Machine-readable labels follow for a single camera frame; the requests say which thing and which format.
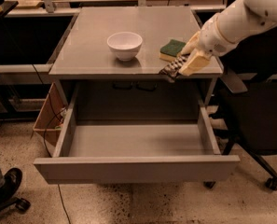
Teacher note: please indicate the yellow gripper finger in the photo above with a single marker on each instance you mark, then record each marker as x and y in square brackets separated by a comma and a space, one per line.
[195, 62]
[191, 44]

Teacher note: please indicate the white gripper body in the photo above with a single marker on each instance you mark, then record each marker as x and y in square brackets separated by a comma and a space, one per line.
[210, 38]

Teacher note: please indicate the black rxbar chocolate wrapper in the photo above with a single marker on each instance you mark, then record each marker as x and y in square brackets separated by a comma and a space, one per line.
[171, 69]

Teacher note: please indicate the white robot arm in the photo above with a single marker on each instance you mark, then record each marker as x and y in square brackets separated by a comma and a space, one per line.
[225, 30]

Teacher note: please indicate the grey cabinet with counter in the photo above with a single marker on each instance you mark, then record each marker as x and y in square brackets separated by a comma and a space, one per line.
[97, 86]

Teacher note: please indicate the grey open top drawer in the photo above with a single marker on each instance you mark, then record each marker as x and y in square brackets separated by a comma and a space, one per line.
[115, 152]

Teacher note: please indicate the green and yellow sponge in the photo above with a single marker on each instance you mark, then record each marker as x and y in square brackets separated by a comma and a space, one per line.
[170, 51]

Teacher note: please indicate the black office chair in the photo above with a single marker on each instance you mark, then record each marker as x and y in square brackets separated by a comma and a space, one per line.
[251, 115]

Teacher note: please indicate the white ceramic bowl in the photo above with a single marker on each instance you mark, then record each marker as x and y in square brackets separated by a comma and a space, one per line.
[125, 45]

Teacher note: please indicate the brown cardboard box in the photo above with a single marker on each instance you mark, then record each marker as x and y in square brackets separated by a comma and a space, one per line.
[49, 121]

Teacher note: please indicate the black shoe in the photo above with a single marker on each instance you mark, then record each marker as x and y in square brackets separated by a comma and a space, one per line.
[9, 184]

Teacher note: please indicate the black chair base caster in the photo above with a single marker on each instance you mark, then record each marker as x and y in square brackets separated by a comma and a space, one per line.
[21, 204]

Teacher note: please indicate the grey background desk frame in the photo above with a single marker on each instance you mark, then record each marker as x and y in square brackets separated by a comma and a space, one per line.
[30, 42]

